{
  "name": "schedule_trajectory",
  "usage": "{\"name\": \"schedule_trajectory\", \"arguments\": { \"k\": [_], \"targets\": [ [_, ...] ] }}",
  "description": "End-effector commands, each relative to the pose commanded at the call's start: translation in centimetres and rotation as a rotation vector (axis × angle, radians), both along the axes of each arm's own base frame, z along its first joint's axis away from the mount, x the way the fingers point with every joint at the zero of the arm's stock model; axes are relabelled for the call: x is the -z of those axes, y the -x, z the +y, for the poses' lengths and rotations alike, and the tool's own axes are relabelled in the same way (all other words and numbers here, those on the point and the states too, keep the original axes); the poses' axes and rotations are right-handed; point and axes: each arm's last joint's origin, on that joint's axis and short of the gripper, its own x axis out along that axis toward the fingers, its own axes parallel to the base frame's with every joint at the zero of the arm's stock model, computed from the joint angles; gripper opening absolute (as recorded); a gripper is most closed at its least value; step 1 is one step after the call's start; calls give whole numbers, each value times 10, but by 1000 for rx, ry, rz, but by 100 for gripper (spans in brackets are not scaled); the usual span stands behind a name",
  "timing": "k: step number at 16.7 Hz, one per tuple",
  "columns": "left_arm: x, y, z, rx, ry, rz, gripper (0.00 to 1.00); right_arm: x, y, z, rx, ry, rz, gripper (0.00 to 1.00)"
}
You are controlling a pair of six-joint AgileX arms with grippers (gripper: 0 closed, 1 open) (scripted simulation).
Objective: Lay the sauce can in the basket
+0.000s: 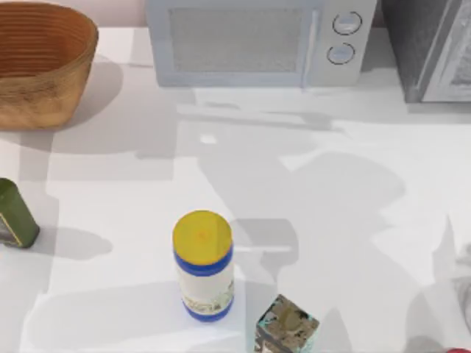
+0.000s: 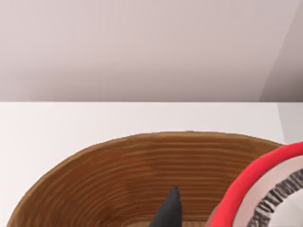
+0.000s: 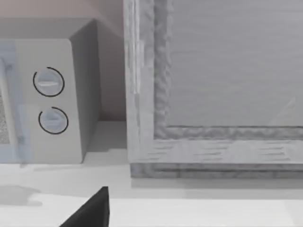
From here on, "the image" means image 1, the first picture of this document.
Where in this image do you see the teal patterned square box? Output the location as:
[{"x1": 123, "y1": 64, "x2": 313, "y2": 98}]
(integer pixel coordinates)
[{"x1": 253, "y1": 293, "x2": 320, "y2": 353}]

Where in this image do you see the microwave knob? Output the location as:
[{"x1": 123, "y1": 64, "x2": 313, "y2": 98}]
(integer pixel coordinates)
[
  {"x1": 332, "y1": 10, "x2": 364, "y2": 36},
  {"x1": 326, "y1": 42, "x2": 356, "y2": 66}
]

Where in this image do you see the green bottle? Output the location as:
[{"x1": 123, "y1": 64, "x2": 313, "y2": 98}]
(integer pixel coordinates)
[{"x1": 0, "y1": 178, "x2": 40, "y2": 249}]

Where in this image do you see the yellow-lidded blue white can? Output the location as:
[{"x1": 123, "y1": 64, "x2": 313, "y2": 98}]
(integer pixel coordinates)
[{"x1": 172, "y1": 210, "x2": 236, "y2": 324}]

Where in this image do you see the microwave door handle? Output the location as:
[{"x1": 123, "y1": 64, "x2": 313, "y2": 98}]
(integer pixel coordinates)
[{"x1": 301, "y1": 10, "x2": 319, "y2": 90}]

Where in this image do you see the pale microwave oven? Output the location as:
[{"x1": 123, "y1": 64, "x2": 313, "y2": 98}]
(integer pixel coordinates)
[{"x1": 144, "y1": 0, "x2": 379, "y2": 89}]

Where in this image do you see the brown wooden basket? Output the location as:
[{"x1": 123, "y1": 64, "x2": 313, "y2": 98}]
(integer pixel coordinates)
[{"x1": 0, "y1": 1, "x2": 99, "y2": 130}]

